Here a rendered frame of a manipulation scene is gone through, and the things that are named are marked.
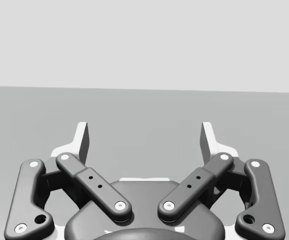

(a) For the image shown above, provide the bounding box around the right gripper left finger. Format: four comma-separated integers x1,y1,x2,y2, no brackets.
3,121,133,240

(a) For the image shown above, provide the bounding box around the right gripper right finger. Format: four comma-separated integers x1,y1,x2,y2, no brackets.
157,121,286,240

